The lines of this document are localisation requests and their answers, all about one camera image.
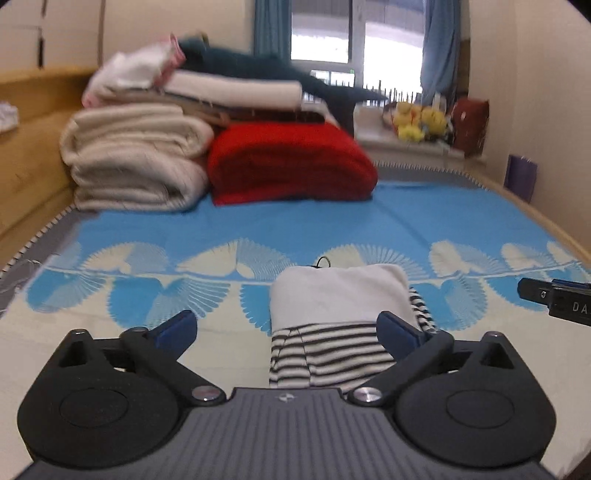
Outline striped white hooded shirt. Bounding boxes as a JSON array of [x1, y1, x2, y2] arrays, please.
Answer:
[[270, 263, 437, 392]]

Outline cream folded quilt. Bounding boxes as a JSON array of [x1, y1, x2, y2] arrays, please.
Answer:
[[60, 103, 214, 212]]

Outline blue curtain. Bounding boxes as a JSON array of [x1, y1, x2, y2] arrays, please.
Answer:
[[253, 0, 291, 61], [421, 0, 461, 105]]

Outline tissue pack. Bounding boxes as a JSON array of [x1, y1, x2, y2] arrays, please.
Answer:
[[0, 102, 20, 134]]

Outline blue white patterned bedsheet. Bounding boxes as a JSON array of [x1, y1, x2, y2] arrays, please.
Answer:
[[1, 170, 590, 479]]

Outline yellow plush toys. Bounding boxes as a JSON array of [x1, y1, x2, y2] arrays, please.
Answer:
[[382, 101, 453, 143]]

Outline window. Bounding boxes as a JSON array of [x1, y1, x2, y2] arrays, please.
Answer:
[[290, 0, 425, 100]]

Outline right blue curtain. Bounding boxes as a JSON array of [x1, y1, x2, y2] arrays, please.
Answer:
[[421, 0, 461, 105]]

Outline pink white garment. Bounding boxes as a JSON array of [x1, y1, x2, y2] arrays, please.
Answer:
[[82, 35, 185, 108]]

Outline dark teal shark plush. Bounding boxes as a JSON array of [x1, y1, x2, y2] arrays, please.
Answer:
[[178, 36, 387, 136]]

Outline white folded bedding stack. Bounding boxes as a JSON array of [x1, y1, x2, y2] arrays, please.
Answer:
[[82, 68, 341, 128]]

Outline red folded blanket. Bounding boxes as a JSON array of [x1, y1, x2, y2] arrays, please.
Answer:
[[207, 122, 378, 205]]

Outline left blue curtain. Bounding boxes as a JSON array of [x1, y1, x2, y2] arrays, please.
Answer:
[[253, 0, 291, 61]]

